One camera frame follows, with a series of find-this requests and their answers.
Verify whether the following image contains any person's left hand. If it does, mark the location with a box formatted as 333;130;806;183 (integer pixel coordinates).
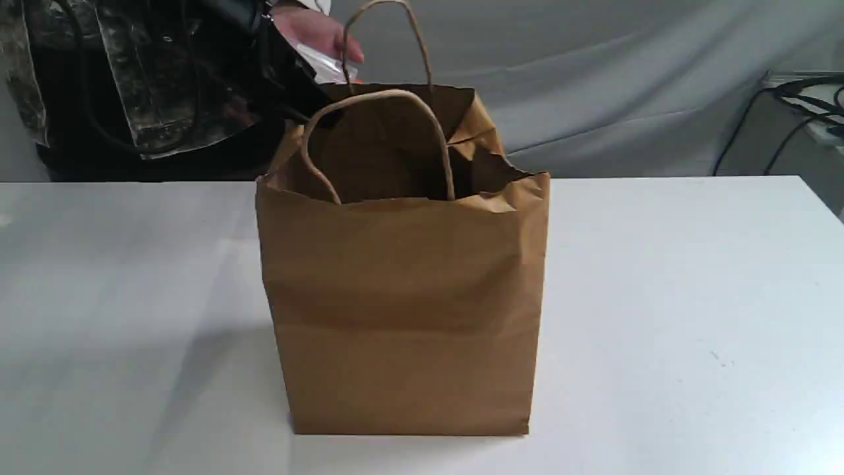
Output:
271;1;365;63

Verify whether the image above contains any grey side cabinet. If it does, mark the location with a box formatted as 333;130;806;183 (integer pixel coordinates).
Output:
710;71;843;218

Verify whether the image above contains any person in camouflage jacket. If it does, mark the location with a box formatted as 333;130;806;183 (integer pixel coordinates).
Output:
2;1;289;181

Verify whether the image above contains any clear box with orange cap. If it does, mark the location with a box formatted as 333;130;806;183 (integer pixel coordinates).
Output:
291;42;359;84

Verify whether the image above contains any black cables bundle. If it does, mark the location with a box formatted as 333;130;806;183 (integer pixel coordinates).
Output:
714;75;844;176

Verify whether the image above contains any brown paper bag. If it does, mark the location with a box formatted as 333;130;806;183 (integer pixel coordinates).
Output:
256;2;551;436

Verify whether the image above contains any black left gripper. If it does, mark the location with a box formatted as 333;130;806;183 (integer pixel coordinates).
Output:
254;17;334;124

